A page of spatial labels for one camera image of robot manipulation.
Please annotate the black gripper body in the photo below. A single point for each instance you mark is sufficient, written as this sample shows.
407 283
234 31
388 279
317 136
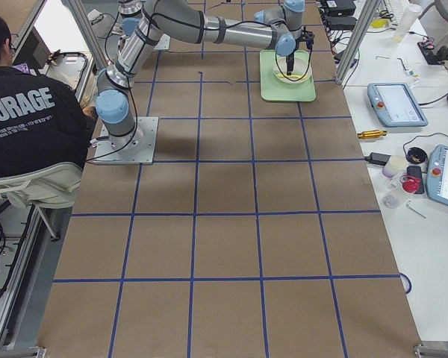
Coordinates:
292 53

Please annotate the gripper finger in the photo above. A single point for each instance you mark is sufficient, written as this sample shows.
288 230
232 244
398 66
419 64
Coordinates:
289 64

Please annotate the white round plate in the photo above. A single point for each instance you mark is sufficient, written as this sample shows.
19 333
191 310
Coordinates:
301 67

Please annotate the yellow plastic fork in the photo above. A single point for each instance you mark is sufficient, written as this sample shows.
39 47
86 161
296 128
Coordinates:
292 78

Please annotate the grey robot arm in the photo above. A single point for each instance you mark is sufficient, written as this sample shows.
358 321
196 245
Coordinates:
132 11
268 30

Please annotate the light green tray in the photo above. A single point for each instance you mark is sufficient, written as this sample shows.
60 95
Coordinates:
274 90

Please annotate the blue teach pendant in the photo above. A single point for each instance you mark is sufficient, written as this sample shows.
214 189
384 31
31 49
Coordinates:
437 175
395 105

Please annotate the black power adapter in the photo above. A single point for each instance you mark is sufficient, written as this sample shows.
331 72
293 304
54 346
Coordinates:
377 158

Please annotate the white paper cup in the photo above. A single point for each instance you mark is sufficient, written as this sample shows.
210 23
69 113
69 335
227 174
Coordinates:
394 165

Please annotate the seated person in black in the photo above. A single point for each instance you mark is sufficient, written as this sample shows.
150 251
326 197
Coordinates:
41 121

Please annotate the white office chair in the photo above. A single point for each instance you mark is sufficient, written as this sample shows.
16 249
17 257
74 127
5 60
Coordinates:
54 187

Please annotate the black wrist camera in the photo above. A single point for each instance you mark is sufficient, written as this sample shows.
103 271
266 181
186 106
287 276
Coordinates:
308 38

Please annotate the aluminium frame post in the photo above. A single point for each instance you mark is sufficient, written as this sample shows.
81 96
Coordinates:
364 19

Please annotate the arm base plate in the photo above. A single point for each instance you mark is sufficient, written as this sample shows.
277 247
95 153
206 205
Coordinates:
128 150
163 44

